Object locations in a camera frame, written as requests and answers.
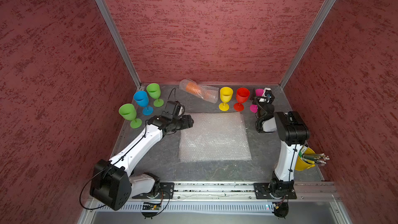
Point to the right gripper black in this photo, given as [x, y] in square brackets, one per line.
[257, 99]

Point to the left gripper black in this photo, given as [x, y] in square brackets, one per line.
[189, 124]

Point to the pink glass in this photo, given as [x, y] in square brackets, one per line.
[255, 93]

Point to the red glass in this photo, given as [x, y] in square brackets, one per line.
[242, 95]

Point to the orange glass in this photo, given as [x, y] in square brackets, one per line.
[204, 92]

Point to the yellow glass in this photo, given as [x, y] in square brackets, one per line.
[226, 94]

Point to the dark green glass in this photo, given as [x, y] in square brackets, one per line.
[154, 92]

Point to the blue glass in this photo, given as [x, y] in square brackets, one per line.
[142, 99]

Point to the light green wine glass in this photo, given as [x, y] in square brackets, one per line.
[129, 113]

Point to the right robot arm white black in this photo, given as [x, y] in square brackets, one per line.
[293, 133]

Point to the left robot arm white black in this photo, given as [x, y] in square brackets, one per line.
[113, 182]

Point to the left base wiring board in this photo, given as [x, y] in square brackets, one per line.
[150, 207]

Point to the right base wiring plug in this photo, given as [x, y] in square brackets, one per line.
[281, 210]

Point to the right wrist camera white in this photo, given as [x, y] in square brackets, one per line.
[267, 92]

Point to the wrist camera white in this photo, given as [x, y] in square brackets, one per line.
[173, 109]
[267, 92]

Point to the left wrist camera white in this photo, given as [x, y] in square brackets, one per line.
[173, 109]

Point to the yellow cup holding cables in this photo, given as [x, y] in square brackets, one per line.
[302, 165]

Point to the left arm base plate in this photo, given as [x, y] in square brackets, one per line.
[166, 190]

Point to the aluminium front rail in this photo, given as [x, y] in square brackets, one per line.
[319, 191]

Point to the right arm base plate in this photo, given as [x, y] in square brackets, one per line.
[264, 191]

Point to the white slotted cable duct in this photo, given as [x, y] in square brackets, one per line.
[255, 208]

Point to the right aluminium corner post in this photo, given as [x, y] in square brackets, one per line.
[315, 26]

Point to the aluminium corner post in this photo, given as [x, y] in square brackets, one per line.
[104, 10]
[315, 26]

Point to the left aluminium corner post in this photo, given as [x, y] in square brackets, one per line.
[104, 10]

